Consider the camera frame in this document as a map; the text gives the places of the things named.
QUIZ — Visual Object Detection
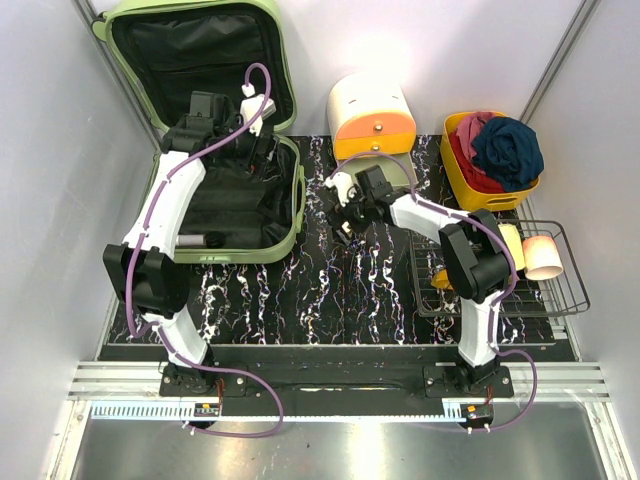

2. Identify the green hard-shell suitcase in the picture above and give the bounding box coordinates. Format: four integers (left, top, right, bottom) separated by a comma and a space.
92, 1, 305, 264

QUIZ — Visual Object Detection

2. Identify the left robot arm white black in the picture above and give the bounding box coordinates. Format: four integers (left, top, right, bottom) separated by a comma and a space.
103, 85, 273, 396

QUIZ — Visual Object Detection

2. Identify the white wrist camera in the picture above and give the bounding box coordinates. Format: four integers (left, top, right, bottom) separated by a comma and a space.
324, 172, 357, 207
240, 84, 276, 136

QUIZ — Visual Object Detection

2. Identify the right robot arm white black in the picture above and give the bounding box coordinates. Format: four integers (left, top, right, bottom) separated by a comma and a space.
324, 166, 516, 397

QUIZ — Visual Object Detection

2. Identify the orange plastic basket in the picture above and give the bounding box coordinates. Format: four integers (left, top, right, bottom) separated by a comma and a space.
440, 112, 540, 212

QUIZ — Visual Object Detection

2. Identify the yellow plate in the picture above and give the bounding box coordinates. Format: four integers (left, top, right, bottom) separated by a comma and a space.
430, 269, 454, 291

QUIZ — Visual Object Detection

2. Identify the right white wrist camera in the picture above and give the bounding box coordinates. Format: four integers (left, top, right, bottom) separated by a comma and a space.
324, 172, 357, 207

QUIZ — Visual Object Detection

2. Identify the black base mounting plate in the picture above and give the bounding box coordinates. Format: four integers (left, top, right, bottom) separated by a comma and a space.
159, 362, 515, 399

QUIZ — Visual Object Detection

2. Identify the white cylindrical bottle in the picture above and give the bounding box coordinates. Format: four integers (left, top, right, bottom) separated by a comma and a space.
176, 234, 206, 248

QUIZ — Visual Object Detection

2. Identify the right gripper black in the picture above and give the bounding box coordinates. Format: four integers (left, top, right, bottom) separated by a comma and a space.
324, 184, 373, 247

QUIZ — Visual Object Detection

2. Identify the navy blue garment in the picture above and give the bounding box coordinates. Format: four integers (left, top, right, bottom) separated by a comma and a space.
471, 116, 544, 192

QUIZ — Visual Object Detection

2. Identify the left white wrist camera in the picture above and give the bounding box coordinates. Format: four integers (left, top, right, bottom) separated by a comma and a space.
240, 84, 276, 136

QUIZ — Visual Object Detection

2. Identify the pink white cup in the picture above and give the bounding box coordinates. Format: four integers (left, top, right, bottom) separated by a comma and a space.
523, 235, 564, 281

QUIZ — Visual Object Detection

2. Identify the white cylindrical drawer cabinet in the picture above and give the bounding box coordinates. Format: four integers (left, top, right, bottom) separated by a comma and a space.
326, 71, 417, 187

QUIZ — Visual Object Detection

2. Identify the black wire rack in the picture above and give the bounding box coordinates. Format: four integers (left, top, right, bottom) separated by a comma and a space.
410, 218, 591, 319

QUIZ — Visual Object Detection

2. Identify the red garment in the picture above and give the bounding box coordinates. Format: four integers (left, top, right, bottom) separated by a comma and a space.
448, 132, 505, 194

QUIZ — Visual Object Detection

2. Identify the pink garment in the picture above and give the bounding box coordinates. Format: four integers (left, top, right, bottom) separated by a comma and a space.
442, 111, 504, 161

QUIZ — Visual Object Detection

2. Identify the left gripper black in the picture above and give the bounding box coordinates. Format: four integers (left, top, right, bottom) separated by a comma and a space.
214, 110, 281, 180

